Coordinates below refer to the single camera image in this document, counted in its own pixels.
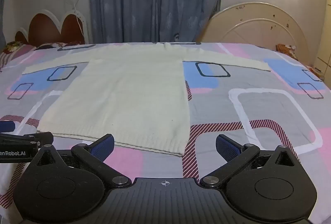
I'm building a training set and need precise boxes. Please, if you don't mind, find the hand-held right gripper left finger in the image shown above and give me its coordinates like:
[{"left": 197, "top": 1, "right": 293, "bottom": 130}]
[{"left": 31, "top": 133, "right": 132, "bottom": 187}]

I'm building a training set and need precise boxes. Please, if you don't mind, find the white wall cable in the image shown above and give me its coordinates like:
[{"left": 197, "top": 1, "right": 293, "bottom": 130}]
[{"left": 65, "top": 0, "right": 86, "bottom": 42}]

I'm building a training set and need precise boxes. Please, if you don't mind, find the floral cloth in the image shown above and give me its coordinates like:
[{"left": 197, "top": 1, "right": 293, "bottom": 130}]
[{"left": 275, "top": 43, "right": 298, "bottom": 60}]

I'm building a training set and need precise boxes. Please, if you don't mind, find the red and white headboard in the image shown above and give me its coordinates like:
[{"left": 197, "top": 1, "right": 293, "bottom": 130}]
[{"left": 14, "top": 9, "right": 90, "bottom": 46}]

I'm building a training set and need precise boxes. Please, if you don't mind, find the white knit sweater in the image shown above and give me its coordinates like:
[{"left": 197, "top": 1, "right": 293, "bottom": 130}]
[{"left": 22, "top": 42, "right": 271, "bottom": 157}]

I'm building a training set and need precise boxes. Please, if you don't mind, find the patterned grey pink bedsheet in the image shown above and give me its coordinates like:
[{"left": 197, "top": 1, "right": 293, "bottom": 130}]
[{"left": 0, "top": 42, "right": 331, "bottom": 224}]

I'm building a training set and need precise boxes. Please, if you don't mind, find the cream round headboard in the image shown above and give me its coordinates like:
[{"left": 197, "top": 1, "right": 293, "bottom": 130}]
[{"left": 200, "top": 2, "right": 311, "bottom": 64}]

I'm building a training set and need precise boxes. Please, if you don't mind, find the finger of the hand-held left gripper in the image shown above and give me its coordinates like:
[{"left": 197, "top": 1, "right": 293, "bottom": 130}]
[
  {"left": 0, "top": 121, "right": 15, "bottom": 132},
  {"left": 0, "top": 132, "right": 54, "bottom": 147}
]

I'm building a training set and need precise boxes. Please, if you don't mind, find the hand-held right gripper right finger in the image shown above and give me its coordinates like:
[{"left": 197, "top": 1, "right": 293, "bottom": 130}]
[{"left": 200, "top": 134, "right": 300, "bottom": 187}]

